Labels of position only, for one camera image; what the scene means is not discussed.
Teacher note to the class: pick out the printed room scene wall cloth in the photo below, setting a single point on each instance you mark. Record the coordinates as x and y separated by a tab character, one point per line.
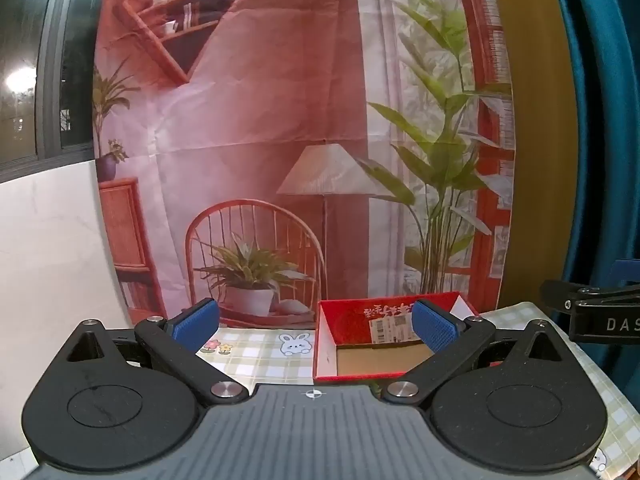
250	110

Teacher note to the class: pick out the green checkered bunny tablecloth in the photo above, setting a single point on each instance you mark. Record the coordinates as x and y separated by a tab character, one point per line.
250	355

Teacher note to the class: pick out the teal curtain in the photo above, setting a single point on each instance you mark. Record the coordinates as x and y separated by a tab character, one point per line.
600	110

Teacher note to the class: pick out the dark window frame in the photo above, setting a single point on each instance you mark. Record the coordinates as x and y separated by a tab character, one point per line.
50	60

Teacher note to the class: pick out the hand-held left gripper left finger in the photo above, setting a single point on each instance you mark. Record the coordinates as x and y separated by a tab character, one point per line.
197	324

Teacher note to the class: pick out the red strawberry cardboard box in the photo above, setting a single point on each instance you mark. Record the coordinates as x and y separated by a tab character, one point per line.
350	321

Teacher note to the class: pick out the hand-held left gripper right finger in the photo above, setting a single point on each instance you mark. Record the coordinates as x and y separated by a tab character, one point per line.
434	329

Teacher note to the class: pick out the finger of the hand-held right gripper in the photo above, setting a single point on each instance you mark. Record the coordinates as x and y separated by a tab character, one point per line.
560	292

